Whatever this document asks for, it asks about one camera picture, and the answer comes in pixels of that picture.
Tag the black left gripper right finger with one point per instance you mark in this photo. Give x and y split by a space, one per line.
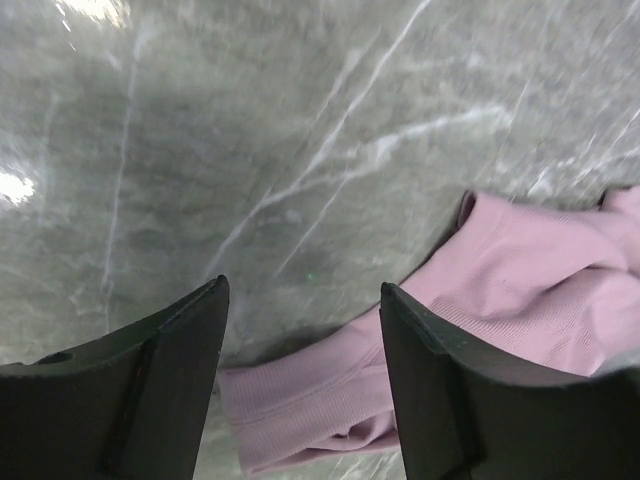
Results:
467 410

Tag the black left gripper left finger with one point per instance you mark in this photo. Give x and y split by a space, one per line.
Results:
129 405

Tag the pink tank top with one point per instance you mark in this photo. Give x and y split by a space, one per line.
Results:
557 288

